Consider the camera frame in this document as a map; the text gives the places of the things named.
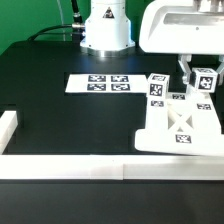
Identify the black upright cable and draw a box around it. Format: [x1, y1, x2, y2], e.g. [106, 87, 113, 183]
[70, 0, 83, 24]

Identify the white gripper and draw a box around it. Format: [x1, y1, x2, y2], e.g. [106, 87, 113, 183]
[139, 0, 224, 85]

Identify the white marker base plate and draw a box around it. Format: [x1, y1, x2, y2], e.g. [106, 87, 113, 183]
[65, 74, 148, 93]

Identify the white nut cube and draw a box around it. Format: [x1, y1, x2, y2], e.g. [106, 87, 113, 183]
[148, 73, 170, 98]
[190, 68, 218, 93]

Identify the white chair back frame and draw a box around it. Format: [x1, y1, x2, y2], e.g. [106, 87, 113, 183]
[135, 92, 224, 157]

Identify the black cable with connector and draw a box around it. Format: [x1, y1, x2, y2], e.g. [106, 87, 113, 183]
[27, 22, 87, 42]

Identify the white U-shaped fence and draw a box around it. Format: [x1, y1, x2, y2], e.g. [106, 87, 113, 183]
[0, 111, 224, 180]

